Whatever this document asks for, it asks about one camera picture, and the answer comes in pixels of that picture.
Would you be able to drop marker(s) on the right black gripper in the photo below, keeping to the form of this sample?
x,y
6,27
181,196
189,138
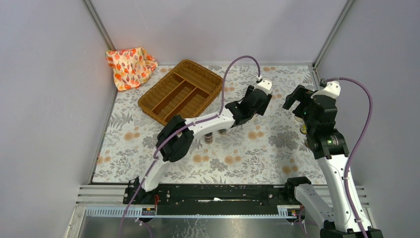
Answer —
x,y
300,93

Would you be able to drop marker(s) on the dark spice jar left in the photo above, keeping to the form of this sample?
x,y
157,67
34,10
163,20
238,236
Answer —
x,y
208,138

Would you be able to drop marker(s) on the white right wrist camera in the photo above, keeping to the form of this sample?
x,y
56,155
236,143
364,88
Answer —
x,y
332,90

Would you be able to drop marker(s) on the orange floral cloth bag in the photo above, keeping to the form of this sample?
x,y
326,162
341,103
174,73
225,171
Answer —
x,y
131,67

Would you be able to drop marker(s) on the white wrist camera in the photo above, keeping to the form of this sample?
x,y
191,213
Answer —
x,y
332,90
265,85

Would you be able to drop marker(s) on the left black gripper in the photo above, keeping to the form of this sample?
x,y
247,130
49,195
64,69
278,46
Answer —
x,y
259,108

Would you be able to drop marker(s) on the floral patterned table mat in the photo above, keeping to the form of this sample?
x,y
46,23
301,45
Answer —
x,y
268,149

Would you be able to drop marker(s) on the brown wicker divided basket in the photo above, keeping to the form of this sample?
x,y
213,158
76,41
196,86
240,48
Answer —
x,y
186,90

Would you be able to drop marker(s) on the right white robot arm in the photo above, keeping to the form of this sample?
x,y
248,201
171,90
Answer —
x,y
345,218

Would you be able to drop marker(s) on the dark spice jar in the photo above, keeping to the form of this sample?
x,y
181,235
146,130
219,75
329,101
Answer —
x,y
222,131
208,138

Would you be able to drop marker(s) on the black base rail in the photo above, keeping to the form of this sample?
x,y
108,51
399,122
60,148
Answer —
x,y
211,199

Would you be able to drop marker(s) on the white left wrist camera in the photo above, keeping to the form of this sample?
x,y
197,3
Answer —
x,y
265,85

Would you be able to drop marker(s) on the dark spice jar right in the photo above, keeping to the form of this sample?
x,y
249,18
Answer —
x,y
222,131

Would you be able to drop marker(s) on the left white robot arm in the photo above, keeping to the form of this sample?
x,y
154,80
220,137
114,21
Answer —
x,y
175,139

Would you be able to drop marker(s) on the aluminium frame rail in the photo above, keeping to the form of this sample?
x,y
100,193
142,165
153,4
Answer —
x,y
91,10

